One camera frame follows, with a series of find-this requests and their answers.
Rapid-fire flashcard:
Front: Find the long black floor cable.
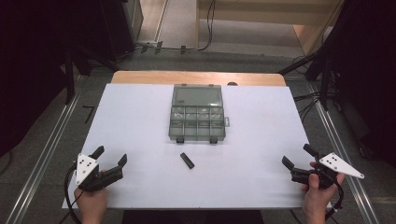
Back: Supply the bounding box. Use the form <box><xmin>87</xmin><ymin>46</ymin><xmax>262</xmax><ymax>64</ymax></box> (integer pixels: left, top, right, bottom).
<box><xmin>136</xmin><ymin>0</ymin><xmax>218</xmax><ymax>52</ymax></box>

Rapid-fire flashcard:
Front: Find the person's right hand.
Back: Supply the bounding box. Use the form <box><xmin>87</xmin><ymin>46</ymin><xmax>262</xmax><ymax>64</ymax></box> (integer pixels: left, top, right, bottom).
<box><xmin>301</xmin><ymin>161</ymin><xmax>346</xmax><ymax>216</ymax></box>

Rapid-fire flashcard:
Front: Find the metal floor rail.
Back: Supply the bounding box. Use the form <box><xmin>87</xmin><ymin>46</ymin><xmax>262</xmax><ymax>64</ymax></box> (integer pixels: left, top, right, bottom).
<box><xmin>307</xmin><ymin>83</ymin><xmax>381</xmax><ymax>224</ymax></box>
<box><xmin>5</xmin><ymin>92</ymin><xmax>80</xmax><ymax>224</ymax></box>

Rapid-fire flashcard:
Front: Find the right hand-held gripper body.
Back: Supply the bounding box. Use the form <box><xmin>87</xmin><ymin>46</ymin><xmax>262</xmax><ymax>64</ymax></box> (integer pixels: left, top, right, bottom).
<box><xmin>290</xmin><ymin>152</ymin><xmax>365</xmax><ymax>190</ymax></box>

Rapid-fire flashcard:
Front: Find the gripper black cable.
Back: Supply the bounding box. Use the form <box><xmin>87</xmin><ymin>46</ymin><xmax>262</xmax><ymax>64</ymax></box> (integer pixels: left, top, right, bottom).
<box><xmin>63</xmin><ymin>163</ymin><xmax>83</xmax><ymax>224</ymax></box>
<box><xmin>324</xmin><ymin>178</ymin><xmax>346</xmax><ymax>220</ymax></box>

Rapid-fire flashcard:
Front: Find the white table sheet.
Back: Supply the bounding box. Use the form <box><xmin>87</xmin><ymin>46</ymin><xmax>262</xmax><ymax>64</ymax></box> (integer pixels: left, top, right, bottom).
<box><xmin>61</xmin><ymin>82</ymin><xmax>332</xmax><ymax>210</ymax></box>

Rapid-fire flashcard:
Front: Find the person's dark clothing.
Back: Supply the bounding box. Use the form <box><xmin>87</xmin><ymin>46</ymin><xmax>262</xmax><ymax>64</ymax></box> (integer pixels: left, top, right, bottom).
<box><xmin>120</xmin><ymin>209</ymin><xmax>265</xmax><ymax>224</ymax></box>

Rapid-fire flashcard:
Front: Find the small black bar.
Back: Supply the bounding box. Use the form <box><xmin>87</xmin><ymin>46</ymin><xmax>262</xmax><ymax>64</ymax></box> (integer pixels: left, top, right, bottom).
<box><xmin>179</xmin><ymin>152</ymin><xmax>195</xmax><ymax>170</ymax></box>

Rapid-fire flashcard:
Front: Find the black curtain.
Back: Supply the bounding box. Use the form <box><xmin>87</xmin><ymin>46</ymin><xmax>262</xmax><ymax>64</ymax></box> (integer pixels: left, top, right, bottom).
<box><xmin>0</xmin><ymin>0</ymin><xmax>108</xmax><ymax>158</ymax></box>
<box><xmin>323</xmin><ymin>0</ymin><xmax>396</xmax><ymax>167</ymax></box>

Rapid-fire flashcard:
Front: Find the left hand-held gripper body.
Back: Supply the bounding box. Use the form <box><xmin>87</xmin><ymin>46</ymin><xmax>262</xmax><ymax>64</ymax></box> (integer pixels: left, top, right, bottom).
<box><xmin>76</xmin><ymin>152</ymin><xmax>124</xmax><ymax>192</ymax></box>

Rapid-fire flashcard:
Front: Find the person's left hand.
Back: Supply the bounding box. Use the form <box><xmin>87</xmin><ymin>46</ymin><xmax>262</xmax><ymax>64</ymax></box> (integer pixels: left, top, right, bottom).
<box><xmin>74</xmin><ymin>169</ymin><xmax>109</xmax><ymax>213</ymax></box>

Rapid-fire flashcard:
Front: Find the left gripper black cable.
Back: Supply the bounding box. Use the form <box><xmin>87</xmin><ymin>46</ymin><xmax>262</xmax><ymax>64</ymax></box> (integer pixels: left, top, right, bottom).
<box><xmin>63</xmin><ymin>163</ymin><xmax>83</xmax><ymax>224</ymax></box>

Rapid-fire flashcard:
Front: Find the black metal stand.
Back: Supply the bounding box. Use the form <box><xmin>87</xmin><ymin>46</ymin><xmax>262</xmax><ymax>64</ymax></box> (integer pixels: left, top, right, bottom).
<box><xmin>277</xmin><ymin>46</ymin><xmax>332</xmax><ymax>112</ymax></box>
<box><xmin>63</xmin><ymin>46</ymin><xmax>120</xmax><ymax>105</ymax></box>

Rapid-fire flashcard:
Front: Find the light wooden furniture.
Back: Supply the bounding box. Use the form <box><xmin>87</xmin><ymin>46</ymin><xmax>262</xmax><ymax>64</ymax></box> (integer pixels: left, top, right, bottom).
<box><xmin>195</xmin><ymin>0</ymin><xmax>344</xmax><ymax>56</ymax></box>

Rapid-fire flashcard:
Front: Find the bundle of black floor cables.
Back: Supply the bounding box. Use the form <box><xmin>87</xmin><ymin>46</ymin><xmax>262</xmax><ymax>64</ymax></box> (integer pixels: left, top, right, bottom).
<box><xmin>292</xmin><ymin>90</ymin><xmax>323</xmax><ymax>123</ymax></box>

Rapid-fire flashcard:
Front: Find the grey clear plastic compartment box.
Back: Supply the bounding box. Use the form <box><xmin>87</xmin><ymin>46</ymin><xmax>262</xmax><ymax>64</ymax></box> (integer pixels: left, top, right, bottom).
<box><xmin>168</xmin><ymin>83</ymin><xmax>231</xmax><ymax>145</ymax></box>

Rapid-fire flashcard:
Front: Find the dark cabinet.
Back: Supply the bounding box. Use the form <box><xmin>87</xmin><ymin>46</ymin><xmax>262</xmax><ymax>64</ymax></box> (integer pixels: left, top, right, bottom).
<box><xmin>101</xmin><ymin>0</ymin><xmax>145</xmax><ymax>61</ymax></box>

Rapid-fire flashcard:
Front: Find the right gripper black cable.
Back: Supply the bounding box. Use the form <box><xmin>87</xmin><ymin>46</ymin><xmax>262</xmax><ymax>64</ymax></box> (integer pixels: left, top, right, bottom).
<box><xmin>324</xmin><ymin>178</ymin><xmax>346</xmax><ymax>220</ymax></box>

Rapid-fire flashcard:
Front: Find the black hex key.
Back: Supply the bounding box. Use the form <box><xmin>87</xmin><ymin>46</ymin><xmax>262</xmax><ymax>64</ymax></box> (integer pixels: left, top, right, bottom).
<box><xmin>81</xmin><ymin>105</ymin><xmax>96</xmax><ymax>124</ymax></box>

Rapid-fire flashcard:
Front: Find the wooden table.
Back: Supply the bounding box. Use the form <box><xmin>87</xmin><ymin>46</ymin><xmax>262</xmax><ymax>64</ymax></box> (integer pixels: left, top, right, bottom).
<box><xmin>110</xmin><ymin>70</ymin><xmax>287</xmax><ymax>88</ymax></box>

